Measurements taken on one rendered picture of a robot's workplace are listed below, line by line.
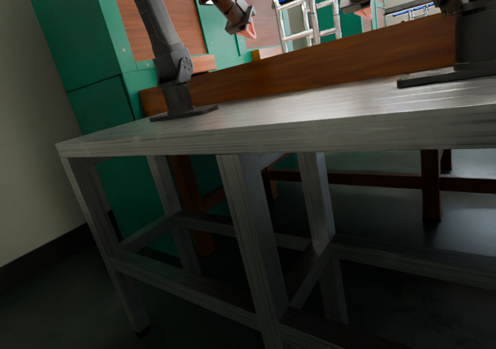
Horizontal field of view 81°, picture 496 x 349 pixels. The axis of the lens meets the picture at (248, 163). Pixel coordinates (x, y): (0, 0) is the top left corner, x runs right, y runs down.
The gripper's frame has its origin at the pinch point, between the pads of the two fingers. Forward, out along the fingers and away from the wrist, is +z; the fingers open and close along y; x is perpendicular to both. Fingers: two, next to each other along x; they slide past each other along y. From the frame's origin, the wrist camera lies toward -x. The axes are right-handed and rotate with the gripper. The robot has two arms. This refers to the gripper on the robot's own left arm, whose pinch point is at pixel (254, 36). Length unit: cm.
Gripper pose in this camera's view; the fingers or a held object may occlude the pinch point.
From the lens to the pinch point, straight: 109.5
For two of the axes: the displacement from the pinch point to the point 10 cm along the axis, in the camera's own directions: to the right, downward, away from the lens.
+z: 5.8, 3.5, 7.3
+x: -2.2, 9.4, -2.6
